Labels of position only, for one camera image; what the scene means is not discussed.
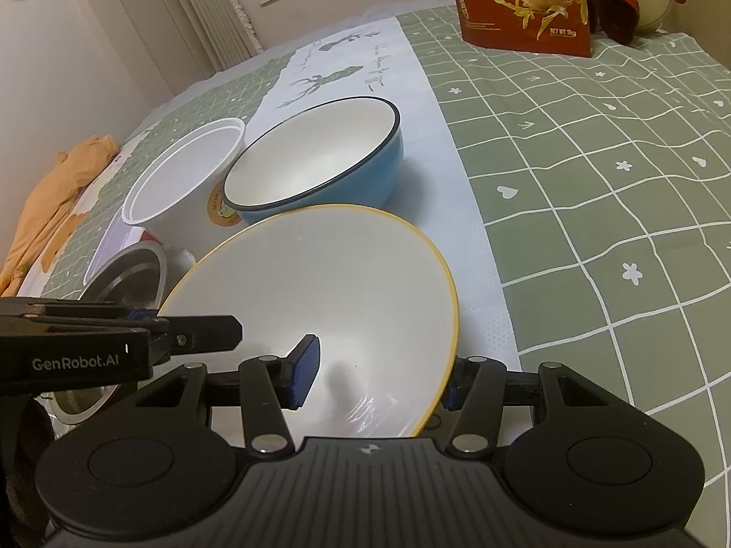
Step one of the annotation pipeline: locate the beige curtain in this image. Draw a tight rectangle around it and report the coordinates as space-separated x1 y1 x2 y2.
162 0 264 75

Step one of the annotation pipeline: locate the red quail eggs bag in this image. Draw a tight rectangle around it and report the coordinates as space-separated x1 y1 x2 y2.
455 0 591 57

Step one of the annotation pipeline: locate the dark red round object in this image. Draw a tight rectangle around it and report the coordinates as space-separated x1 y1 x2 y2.
587 0 639 46

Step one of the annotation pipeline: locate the white disposable plastic bowl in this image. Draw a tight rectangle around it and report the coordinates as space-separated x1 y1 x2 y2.
122 117 245 260

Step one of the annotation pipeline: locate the white deer table runner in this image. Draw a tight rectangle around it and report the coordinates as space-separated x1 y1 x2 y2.
223 16 519 368

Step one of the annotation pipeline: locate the orange cloth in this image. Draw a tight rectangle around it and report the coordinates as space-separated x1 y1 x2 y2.
1 135 120 297

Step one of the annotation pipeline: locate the blue enamel bowl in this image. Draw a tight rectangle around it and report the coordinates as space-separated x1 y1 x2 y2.
223 96 404 224

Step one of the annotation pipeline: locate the cartoon print bedsheet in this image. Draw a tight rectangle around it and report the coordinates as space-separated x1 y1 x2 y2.
17 127 150 297

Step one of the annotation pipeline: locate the stainless steel bowl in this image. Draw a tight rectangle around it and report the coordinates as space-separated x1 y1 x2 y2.
44 242 170 425

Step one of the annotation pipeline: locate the lilac rectangular plastic tray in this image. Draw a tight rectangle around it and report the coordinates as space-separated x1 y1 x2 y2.
82 208 157 286

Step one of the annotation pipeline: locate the white yellow-rimmed ceramic bowl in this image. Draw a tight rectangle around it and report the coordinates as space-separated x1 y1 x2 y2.
161 205 460 442

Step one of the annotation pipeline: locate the green checked tablecloth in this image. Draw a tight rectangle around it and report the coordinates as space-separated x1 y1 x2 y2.
41 6 730 491

